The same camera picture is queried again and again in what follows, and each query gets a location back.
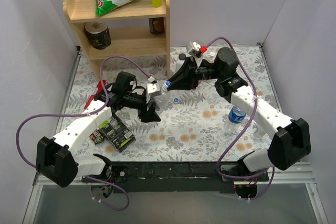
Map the dark round canister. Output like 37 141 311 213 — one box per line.
85 22 111 50

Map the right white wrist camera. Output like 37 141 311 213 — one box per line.
186 42 207 63

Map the clear plastic bottle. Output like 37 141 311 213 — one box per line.
154 83 171 114

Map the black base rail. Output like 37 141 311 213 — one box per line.
81 159 268 193

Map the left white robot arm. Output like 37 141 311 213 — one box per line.
36 72 161 187

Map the floral patterned table mat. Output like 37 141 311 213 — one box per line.
66 46 278 162

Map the black green product box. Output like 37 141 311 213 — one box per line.
99 114 136 153

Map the wooden shelf unit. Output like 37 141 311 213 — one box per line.
62 0 171 77

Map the white bottle black cap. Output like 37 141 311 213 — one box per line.
175 53 186 73

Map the red rectangular box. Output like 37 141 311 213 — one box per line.
84 81 102 110

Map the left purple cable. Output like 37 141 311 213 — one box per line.
15 55 157 211

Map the dark can on shelf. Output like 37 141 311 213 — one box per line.
149 17 164 35

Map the purple candy packet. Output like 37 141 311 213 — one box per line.
89 129 105 145

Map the blue label water bottle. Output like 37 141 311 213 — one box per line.
226 106 246 131

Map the beige pump lotion bottle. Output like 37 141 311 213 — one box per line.
206 51 216 62

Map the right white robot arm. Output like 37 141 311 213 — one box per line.
169 46 311 181

